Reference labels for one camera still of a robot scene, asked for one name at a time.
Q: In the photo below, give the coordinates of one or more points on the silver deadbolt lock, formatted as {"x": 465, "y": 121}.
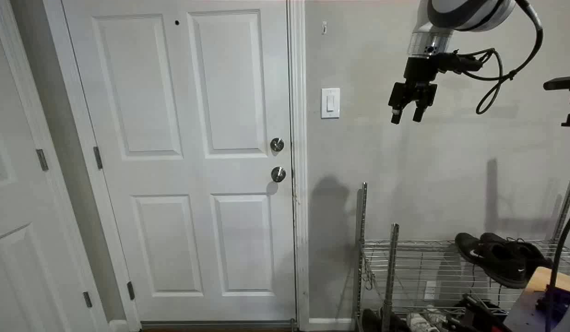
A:
{"x": 277, "y": 144}

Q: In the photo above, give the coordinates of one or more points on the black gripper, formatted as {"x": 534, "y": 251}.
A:
{"x": 416, "y": 79}

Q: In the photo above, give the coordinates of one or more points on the grey white shoe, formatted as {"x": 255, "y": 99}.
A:
{"x": 425, "y": 319}

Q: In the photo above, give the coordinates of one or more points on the dark shoe with laces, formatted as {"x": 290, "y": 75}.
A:
{"x": 484, "y": 313}

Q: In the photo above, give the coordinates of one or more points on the white wall light switch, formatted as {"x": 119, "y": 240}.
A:
{"x": 331, "y": 101}

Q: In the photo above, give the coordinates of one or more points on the black curved pole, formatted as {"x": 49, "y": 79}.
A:
{"x": 558, "y": 258}

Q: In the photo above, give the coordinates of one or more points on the white door with deadbolt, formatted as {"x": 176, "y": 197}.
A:
{"x": 174, "y": 177}

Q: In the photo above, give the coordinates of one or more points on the light wooden block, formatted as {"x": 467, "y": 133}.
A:
{"x": 552, "y": 278}

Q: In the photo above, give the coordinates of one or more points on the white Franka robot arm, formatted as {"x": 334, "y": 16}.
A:
{"x": 462, "y": 11}

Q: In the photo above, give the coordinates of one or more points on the white panel closet door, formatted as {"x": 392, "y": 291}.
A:
{"x": 26, "y": 245}

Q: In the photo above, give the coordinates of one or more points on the black camera on mount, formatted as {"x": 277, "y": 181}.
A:
{"x": 563, "y": 83}

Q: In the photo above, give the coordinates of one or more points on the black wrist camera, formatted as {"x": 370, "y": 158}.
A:
{"x": 456, "y": 61}

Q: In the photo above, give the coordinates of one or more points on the dark door hinge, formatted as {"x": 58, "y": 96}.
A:
{"x": 132, "y": 289}
{"x": 41, "y": 158}
{"x": 98, "y": 157}
{"x": 87, "y": 299}

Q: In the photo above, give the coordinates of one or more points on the purple lit box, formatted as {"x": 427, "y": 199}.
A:
{"x": 530, "y": 313}

